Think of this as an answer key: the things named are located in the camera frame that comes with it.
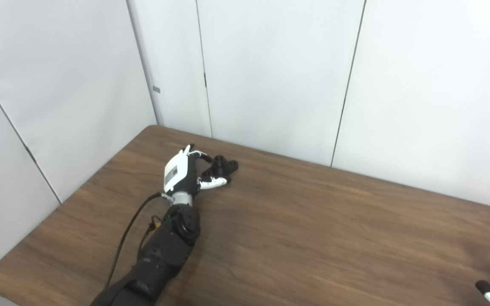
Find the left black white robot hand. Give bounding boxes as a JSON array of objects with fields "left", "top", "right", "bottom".
[{"left": 163, "top": 144, "right": 232, "bottom": 200}]

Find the black holder with post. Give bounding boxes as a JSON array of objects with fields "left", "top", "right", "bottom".
[{"left": 202, "top": 156, "right": 239, "bottom": 180}]

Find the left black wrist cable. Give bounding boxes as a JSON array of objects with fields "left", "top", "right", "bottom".
[{"left": 105, "top": 193, "right": 174, "bottom": 289}]

